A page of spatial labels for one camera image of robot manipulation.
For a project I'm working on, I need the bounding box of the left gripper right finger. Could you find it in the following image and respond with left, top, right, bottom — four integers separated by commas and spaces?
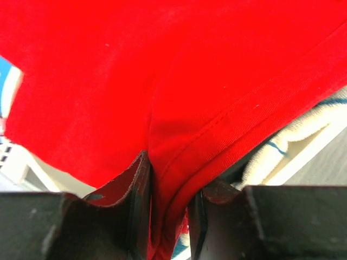
188, 181, 346, 259

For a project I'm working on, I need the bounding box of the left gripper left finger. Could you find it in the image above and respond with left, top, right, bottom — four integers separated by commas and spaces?
1, 151, 151, 259

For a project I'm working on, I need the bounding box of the red item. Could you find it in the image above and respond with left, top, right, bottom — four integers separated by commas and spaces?
1, 1, 346, 259

